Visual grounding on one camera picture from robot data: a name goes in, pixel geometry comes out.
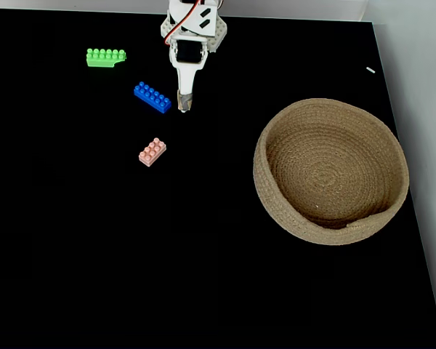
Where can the small white scrap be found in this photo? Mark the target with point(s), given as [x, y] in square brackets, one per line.
[370, 70]

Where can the pink lego block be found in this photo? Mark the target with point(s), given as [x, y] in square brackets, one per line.
[152, 152]

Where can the green lego block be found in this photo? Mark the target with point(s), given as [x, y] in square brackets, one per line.
[101, 58]

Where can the blue lego block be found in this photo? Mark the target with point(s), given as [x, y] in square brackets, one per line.
[152, 97]

